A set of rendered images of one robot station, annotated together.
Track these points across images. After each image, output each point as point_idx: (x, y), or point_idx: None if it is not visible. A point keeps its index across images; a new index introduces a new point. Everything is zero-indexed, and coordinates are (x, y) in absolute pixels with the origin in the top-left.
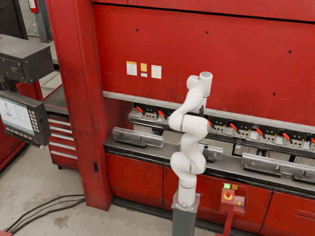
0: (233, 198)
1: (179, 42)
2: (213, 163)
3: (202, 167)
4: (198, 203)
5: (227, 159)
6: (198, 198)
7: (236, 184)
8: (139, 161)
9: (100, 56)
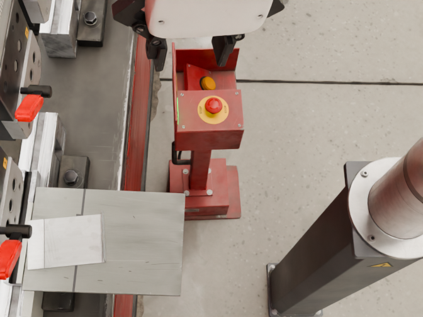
0: (218, 93)
1: None
2: (92, 158)
3: None
4: (400, 157)
5: (52, 107)
6: (379, 163)
7: (134, 92)
8: None
9: None
